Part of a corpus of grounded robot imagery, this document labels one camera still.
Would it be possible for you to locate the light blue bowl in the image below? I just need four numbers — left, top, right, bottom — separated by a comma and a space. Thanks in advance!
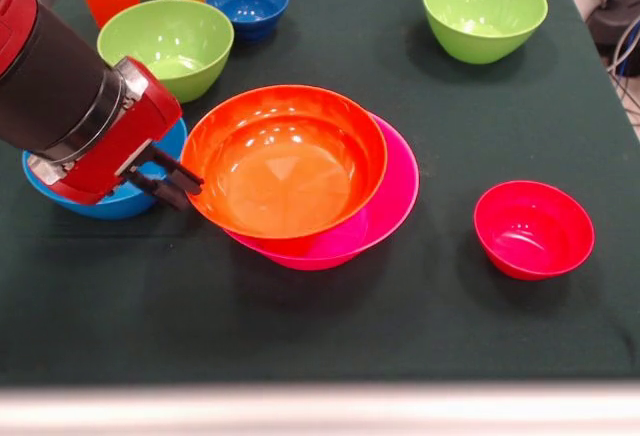
21, 118, 189, 221

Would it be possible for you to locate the small crimson bowl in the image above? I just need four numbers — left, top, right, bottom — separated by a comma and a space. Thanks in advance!
473, 180, 596, 282

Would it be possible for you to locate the dark green tablecloth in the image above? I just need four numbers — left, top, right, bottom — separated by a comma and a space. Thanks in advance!
0, 0, 640, 387

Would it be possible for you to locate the dark blue bowl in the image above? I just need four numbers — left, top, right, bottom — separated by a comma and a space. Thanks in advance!
205, 0, 291, 44

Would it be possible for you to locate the orange bowl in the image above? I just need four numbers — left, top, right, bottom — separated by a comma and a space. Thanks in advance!
180, 84, 389, 241

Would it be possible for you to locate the green bowl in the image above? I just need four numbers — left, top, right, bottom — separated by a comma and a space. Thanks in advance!
421, 0, 550, 66
96, 0, 236, 105

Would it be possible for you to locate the large pink bowl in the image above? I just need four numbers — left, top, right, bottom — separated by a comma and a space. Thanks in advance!
222, 111, 421, 272

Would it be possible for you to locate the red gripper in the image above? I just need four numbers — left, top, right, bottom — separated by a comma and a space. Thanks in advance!
48, 55, 205, 212

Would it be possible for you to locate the tangle of cables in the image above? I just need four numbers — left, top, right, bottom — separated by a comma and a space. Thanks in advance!
607, 20, 640, 130

